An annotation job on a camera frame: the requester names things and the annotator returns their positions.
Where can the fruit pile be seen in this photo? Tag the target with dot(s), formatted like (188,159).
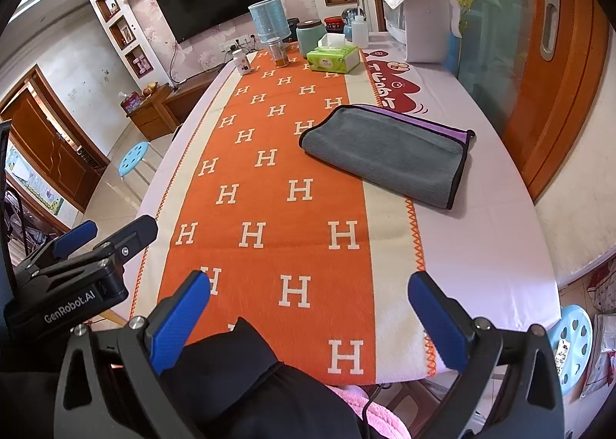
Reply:
(150,90)

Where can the wooden side cabinet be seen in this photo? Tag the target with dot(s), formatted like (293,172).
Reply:
(154,117)

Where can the white water dispenser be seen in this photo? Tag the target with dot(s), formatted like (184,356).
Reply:
(426,35)

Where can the low wooden television stand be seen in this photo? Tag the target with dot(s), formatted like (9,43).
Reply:
(192,92)

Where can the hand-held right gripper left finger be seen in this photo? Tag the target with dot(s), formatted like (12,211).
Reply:
(177,323)

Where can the white niche shelving column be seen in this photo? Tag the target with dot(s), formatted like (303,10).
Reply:
(120,30)

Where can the orange wooden door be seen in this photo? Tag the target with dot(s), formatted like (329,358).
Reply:
(529,97)

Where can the orange letter-print blanket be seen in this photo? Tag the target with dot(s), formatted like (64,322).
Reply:
(269,208)

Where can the green tissue pack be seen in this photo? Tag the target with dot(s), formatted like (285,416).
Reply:
(333,60)

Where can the brown wooden double door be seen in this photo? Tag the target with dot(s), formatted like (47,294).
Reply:
(48,145)

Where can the pink box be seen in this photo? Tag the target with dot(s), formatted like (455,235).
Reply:
(131,103)

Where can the colourful wall poster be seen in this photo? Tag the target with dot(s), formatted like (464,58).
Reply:
(33,181)

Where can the glass jar with metal lid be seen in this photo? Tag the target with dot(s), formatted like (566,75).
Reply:
(277,53)

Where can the person's black clothing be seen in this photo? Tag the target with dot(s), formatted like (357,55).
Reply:
(250,381)

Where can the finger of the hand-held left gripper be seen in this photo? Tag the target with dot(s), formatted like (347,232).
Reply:
(132,237)
(72,239)

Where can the white plastic bottle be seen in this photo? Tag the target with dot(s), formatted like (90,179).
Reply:
(359,32)

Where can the red and black pot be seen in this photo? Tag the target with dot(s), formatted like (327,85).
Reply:
(334,26)

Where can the grey towel with purple edge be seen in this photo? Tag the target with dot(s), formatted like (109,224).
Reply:
(385,157)

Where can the white pill bottle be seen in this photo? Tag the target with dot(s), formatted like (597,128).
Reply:
(241,63)

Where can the plastic bags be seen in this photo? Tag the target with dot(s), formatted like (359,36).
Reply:
(601,323)

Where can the teal ceramic jar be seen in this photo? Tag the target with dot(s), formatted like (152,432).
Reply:
(310,40)

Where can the light blue plastic stool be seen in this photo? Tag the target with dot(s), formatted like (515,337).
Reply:
(572,338)
(134,157)

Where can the pale tablecloth with red cartoon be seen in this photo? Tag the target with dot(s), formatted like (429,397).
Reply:
(481,237)

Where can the pink fleece cloth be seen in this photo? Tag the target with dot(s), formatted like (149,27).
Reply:
(385,415)

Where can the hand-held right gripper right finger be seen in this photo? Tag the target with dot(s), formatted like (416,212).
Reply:
(439,326)

